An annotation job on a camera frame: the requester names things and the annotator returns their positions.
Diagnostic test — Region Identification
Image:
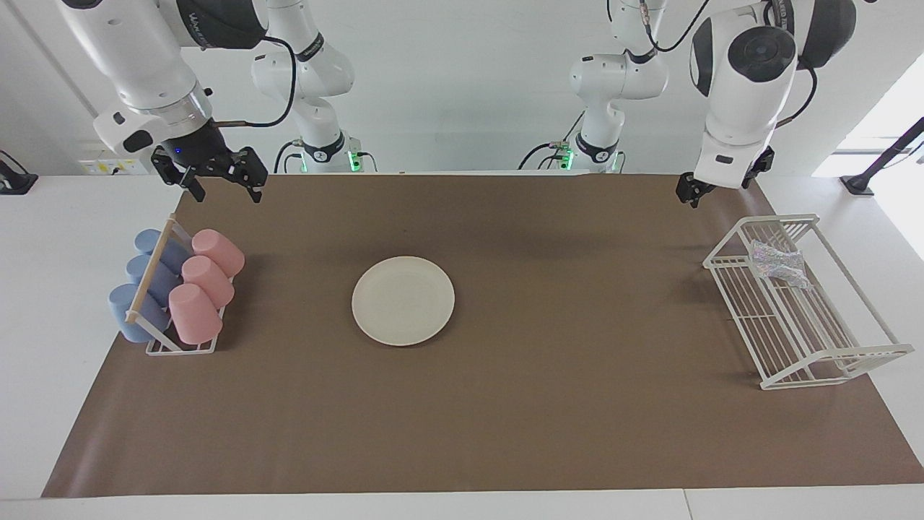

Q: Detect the cream round plate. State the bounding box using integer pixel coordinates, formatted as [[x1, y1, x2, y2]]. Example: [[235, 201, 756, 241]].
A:
[[352, 256, 456, 347]]

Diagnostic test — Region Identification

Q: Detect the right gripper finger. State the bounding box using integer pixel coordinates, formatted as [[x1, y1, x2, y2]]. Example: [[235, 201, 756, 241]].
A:
[[150, 144, 206, 203], [227, 147, 269, 204]]

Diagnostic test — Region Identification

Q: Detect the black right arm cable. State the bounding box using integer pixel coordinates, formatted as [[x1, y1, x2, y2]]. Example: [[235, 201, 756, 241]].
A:
[[213, 35, 298, 129]]

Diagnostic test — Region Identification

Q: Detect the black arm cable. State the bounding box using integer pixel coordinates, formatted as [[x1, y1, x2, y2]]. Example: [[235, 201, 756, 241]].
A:
[[213, 35, 298, 129], [606, 0, 820, 129]]

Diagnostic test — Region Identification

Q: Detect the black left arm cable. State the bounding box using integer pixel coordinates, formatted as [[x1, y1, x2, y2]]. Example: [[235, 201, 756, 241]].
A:
[[606, 0, 820, 129]]

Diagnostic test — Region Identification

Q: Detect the pink plastic cup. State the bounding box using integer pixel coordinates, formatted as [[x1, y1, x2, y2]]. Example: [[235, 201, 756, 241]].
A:
[[181, 256, 235, 310], [168, 283, 223, 345], [191, 229, 245, 279]]

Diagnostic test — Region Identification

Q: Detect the black base cable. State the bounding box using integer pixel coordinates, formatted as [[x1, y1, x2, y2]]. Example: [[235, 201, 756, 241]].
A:
[[518, 110, 587, 171], [273, 139, 304, 174]]

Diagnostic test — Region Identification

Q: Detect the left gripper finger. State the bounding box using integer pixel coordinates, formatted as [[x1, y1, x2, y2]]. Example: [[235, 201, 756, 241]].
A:
[[676, 172, 717, 209], [742, 147, 777, 190]]

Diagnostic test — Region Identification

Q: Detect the black angled stand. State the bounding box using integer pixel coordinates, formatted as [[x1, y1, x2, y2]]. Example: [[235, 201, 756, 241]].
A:
[[840, 116, 924, 197]]

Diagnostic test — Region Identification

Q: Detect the white wire dish rack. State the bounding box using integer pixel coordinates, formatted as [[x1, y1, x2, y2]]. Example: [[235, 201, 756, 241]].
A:
[[702, 213, 916, 391]]

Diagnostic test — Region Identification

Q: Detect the white cup rack wooden rod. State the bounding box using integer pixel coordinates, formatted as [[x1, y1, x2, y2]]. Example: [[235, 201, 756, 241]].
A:
[[125, 213, 235, 356]]

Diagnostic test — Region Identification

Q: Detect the brown table mat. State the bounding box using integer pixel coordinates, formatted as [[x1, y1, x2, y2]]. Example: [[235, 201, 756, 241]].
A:
[[41, 173, 924, 499]]

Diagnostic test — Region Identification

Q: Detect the white wall power outlet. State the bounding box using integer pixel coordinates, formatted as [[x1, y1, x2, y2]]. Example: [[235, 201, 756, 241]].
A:
[[78, 157, 149, 176]]

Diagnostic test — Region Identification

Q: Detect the silver glitter sponge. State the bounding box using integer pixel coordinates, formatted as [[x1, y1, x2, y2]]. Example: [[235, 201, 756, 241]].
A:
[[749, 240, 813, 290]]

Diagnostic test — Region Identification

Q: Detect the blue plastic cup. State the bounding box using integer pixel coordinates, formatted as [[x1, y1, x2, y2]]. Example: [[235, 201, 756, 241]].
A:
[[108, 284, 174, 344], [134, 229, 192, 274], [126, 254, 181, 308]]

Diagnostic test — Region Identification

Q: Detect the black table clamp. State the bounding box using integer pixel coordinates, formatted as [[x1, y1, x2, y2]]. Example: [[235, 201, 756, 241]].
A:
[[0, 149, 38, 196]]

